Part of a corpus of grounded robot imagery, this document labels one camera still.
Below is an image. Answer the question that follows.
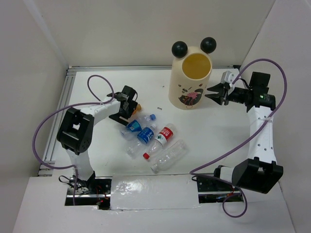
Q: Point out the orange juice bottle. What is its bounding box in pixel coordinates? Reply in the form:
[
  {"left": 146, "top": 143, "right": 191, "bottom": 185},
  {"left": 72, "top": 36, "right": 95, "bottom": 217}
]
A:
[{"left": 133, "top": 104, "right": 142, "bottom": 115}]

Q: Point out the crushed blue-label bottle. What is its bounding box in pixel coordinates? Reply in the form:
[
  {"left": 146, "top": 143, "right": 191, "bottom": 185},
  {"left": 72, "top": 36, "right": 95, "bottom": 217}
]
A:
[{"left": 120, "top": 120, "right": 142, "bottom": 140}]

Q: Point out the clear unlabelled bottle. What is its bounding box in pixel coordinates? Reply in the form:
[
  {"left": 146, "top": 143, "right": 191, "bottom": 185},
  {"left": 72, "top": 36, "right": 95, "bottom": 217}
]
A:
[{"left": 151, "top": 140, "right": 188, "bottom": 174}]

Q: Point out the blue-cap clear bottle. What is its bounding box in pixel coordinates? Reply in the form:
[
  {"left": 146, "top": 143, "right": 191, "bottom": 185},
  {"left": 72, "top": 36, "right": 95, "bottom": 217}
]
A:
[{"left": 137, "top": 114, "right": 156, "bottom": 129}]

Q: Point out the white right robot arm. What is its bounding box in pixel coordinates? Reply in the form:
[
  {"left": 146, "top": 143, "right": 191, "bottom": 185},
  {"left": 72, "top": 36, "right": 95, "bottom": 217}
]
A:
[{"left": 206, "top": 71, "right": 283, "bottom": 194}]

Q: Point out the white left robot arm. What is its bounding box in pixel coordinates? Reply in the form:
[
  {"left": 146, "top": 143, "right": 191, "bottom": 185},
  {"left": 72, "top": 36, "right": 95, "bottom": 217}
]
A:
[{"left": 57, "top": 86, "right": 138, "bottom": 194}]

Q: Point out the cream cat-print bin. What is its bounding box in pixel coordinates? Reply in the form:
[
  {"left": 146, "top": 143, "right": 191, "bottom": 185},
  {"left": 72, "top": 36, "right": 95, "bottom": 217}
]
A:
[{"left": 168, "top": 37, "right": 217, "bottom": 110}]

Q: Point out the blue-label clear bottle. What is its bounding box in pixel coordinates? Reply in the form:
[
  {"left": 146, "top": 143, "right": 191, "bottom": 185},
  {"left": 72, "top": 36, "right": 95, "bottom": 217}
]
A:
[{"left": 125, "top": 123, "right": 157, "bottom": 159}]

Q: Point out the red-label red-cap bottle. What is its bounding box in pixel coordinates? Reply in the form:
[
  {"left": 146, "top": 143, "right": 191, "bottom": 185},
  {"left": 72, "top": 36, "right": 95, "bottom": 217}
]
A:
[{"left": 143, "top": 123, "right": 176, "bottom": 160}]

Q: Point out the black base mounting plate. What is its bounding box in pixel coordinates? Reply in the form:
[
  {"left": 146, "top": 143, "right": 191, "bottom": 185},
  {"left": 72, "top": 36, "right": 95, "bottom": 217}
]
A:
[{"left": 65, "top": 175, "right": 243, "bottom": 211}]

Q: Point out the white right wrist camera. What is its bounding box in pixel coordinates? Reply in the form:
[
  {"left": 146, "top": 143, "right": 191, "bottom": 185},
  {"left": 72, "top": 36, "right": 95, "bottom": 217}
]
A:
[{"left": 220, "top": 71, "right": 236, "bottom": 88}]

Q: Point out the aluminium rail frame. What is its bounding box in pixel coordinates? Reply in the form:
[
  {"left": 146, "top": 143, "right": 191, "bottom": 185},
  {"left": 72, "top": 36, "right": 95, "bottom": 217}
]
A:
[{"left": 41, "top": 66, "right": 248, "bottom": 176}]

